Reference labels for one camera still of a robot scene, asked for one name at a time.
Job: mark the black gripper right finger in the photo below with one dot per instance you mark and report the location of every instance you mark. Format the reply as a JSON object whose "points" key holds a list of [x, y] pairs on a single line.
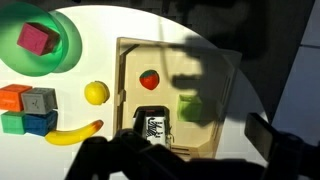
{"points": [[286, 156]]}

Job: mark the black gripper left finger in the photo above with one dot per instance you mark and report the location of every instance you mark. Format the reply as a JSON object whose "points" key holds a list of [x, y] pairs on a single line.
{"points": [[126, 160]]}

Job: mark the light green block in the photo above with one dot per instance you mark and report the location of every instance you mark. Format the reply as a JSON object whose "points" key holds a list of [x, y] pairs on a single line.
{"points": [[190, 108]]}

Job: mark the blue block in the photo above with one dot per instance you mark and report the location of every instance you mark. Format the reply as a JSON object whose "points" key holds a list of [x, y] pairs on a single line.
{"points": [[40, 123]]}

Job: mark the gray block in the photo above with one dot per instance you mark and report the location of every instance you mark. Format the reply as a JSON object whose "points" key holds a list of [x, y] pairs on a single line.
{"points": [[39, 100]]}

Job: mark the wooden tray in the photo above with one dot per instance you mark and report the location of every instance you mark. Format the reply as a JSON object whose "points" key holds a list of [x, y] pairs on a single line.
{"points": [[166, 60]]}

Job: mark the teal green block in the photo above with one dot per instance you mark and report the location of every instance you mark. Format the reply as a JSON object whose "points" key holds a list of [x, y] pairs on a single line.
{"points": [[12, 122]]}

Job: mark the orange block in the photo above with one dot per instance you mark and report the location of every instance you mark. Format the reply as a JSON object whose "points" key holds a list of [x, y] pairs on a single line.
{"points": [[11, 97]]}

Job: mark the pink red block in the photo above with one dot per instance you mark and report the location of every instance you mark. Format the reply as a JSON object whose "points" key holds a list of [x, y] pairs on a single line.
{"points": [[36, 39]]}

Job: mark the black white patterned cube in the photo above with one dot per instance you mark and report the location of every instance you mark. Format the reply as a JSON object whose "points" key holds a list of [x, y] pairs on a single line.
{"points": [[153, 123]]}

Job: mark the yellow toy lemon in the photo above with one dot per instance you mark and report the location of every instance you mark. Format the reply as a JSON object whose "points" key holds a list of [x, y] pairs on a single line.
{"points": [[96, 93]]}

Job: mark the red toy strawberry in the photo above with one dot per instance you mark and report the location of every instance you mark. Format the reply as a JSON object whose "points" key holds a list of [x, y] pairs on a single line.
{"points": [[149, 80]]}

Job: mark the green translucent bowl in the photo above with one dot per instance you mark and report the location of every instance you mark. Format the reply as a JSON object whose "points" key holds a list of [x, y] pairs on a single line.
{"points": [[20, 61]]}

